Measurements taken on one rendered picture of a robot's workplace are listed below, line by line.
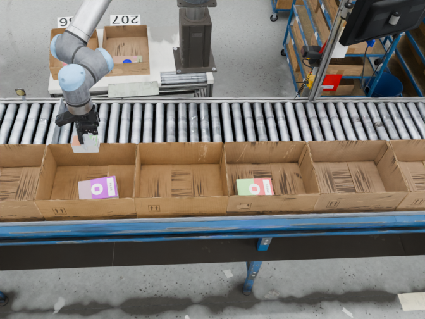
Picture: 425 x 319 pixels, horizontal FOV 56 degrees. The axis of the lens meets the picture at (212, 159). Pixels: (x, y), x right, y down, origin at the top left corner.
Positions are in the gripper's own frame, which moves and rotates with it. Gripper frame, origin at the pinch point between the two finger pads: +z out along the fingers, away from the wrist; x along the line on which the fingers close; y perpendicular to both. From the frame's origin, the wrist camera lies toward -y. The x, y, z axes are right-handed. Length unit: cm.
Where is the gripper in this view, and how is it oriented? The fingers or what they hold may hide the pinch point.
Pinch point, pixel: (85, 141)
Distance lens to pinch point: 172.7
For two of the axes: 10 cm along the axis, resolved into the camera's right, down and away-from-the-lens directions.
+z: -0.6, 6.0, 8.0
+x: -0.6, -8.0, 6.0
